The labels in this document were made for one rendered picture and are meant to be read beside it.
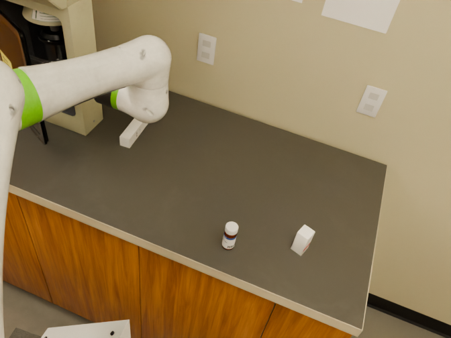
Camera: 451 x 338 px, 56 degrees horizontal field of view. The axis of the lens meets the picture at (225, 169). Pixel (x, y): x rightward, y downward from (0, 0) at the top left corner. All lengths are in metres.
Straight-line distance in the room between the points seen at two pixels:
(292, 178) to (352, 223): 0.25
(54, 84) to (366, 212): 1.04
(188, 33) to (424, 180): 1.05
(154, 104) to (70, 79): 0.25
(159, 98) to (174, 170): 0.40
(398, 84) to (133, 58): 0.91
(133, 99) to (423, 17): 0.88
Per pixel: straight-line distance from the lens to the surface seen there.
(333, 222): 1.42
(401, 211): 1.91
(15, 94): 0.72
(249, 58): 1.61
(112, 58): 1.00
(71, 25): 1.35
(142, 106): 1.11
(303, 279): 1.26
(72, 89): 0.94
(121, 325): 0.86
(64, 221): 1.49
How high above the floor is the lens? 1.98
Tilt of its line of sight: 45 degrees down
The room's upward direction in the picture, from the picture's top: 10 degrees clockwise
